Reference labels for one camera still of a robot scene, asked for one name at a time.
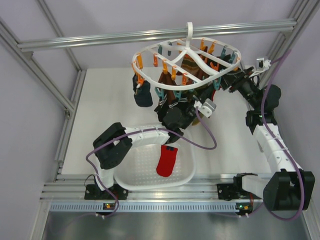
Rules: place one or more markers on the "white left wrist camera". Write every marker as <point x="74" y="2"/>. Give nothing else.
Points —
<point x="206" y="108"/>

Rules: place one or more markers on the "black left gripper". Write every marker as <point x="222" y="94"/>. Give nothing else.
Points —
<point x="205" y="93"/>

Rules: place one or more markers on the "black white striped sock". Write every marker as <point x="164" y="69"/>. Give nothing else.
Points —
<point x="169" y="102"/>

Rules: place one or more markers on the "orange clothes peg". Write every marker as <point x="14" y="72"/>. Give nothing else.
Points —
<point x="164" y="67"/>

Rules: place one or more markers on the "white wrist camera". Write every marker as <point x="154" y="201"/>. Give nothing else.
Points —
<point x="262" y="64"/>
<point x="206" y="108"/>

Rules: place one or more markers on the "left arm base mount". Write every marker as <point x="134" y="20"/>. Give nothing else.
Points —
<point x="93" y="192"/>

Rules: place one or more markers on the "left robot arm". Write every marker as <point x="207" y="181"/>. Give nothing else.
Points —
<point x="113" y="144"/>

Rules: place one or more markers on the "aluminium top rail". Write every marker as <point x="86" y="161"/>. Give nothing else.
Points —
<point x="266" y="26"/>

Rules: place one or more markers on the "translucent white plastic basket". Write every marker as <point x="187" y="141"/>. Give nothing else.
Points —
<point x="155" y="162"/>

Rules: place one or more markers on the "navy blue sock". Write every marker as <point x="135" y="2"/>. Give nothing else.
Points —
<point x="142" y="95"/>

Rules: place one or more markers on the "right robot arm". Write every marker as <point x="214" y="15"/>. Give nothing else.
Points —
<point x="290" y="188"/>

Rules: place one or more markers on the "perforated cable tray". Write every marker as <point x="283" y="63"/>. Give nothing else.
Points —
<point x="150" y="207"/>

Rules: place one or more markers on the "red santa sock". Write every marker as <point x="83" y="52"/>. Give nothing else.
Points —
<point x="213" y="93"/>

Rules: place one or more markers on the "olive striped sock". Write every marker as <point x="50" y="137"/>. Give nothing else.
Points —
<point x="189" y="65"/>

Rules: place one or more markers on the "white round clip hanger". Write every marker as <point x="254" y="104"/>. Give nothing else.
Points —
<point x="204" y="51"/>

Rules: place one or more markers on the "plain red sock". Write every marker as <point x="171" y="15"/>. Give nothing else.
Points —
<point x="167" y="160"/>

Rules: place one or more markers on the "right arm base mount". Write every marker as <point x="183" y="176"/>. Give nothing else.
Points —
<point x="230" y="190"/>

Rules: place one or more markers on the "teal clothes peg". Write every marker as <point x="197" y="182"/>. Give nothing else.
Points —
<point x="177" y="94"/>

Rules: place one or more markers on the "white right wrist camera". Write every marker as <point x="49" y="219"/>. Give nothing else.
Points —
<point x="262" y="64"/>

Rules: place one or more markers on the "brown sock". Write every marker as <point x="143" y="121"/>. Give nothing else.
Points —
<point x="166" y="79"/>

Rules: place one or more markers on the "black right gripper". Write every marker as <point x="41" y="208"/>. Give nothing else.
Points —
<point x="235" y="79"/>

